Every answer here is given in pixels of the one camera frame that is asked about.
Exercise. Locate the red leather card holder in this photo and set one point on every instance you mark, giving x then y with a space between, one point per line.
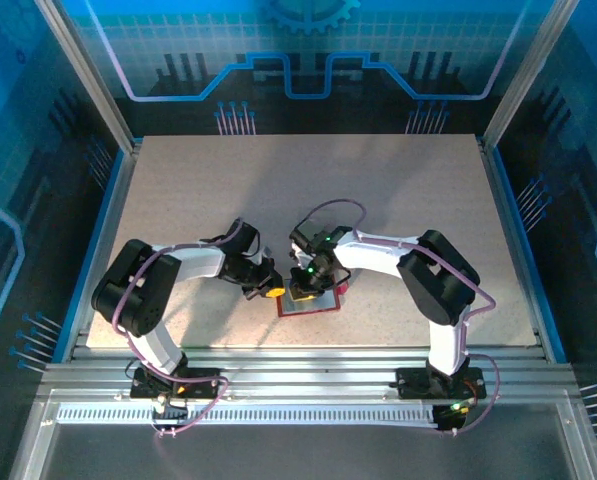
328 306

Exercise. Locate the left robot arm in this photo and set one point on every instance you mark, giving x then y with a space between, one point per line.
133 292

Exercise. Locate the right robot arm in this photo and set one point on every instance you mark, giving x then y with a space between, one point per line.
438 280

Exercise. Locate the small controller board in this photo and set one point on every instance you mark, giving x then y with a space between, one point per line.
448 417
170 411

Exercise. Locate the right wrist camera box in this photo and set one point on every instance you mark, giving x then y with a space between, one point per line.
296 254

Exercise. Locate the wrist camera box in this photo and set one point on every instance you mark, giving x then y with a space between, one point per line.
296 254
266 256

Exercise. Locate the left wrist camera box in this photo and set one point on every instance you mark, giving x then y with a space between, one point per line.
266 256

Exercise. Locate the aluminium front frame rails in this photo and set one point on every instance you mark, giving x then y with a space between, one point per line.
303 370

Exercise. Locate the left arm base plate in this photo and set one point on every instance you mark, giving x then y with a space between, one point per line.
205 390

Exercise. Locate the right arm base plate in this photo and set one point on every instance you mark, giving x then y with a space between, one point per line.
413 385

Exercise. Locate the aluminium side rail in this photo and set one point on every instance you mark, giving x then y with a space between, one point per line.
121 190
499 200

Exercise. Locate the aluminium corner post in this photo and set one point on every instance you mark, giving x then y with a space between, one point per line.
90 75
526 75

